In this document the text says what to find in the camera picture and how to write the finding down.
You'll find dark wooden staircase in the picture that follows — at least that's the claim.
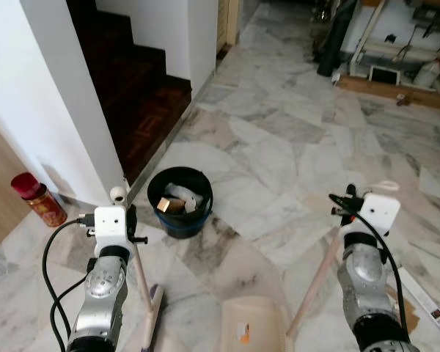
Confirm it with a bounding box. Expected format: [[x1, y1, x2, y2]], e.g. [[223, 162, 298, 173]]
[[65, 0, 194, 186]]

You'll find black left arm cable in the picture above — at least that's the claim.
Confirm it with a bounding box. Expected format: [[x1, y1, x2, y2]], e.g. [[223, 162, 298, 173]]
[[42, 216, 96, 352]]

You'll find beige dustpan with wooden handle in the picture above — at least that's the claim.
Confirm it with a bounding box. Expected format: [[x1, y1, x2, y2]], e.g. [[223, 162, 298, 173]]
[[220, 180, 400, 352]]

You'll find wooden louvered door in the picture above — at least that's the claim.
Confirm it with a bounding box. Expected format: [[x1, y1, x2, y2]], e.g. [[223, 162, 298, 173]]
[[216, 0, 243, 54]]

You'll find white framed device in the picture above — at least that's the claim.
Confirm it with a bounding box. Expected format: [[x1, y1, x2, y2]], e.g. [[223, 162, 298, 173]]
[[367, 65, 402, 86]]

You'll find crumpled white paper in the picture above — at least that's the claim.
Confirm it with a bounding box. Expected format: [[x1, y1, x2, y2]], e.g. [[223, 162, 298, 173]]
[[165, 183, 203, 212]]

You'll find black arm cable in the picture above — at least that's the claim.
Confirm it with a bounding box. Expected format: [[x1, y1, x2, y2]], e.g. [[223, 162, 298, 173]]
[[329, 192, 410, 335], [42, 216, 96, 352]]

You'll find wooden handled broom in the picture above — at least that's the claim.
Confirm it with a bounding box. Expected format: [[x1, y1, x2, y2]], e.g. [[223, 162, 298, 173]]
[[110, 186, 165, 352]]

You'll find black rolled mat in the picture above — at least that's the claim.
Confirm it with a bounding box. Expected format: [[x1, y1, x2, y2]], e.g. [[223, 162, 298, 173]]
[[317, 0, 362, 78]]

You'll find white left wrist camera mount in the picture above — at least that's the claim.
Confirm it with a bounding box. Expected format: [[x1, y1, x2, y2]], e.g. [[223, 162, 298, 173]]
[[93, 206, 130, 257]]

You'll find black bucket with blue band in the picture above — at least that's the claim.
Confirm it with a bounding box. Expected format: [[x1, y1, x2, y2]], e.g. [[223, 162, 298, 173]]
[[147, 166, 214, 240]]

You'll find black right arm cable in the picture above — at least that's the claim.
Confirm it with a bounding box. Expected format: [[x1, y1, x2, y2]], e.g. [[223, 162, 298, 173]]
[[329, 192, 410, 335]]

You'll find cardboard piece with label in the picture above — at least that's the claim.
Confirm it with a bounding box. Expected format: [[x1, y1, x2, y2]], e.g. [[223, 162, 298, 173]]
[[385, 285, 420, 332]]

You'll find small brown cardboard box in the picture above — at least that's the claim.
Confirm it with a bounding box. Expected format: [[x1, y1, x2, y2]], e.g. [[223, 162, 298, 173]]
[[157, 197, 186, 214]]

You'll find brown wooden plank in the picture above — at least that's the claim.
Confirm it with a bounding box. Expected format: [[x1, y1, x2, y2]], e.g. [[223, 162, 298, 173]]
[[335, 75, 440, 112]]

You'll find red spray can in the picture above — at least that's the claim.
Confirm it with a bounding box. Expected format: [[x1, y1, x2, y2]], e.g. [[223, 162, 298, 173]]
[[10, 172, 69, 228]]

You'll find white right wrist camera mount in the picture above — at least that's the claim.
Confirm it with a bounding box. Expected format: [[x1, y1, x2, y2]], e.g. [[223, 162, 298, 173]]
[[358, 192, 401, 237]]

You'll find long white box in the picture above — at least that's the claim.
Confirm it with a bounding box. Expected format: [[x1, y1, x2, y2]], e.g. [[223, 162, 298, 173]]
[[396, 267, 440, 334]]

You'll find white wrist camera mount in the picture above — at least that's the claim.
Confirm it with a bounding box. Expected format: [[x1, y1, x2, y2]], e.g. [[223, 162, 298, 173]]
[[358, 192, 401, 237], [93, 206, 130, 257]]

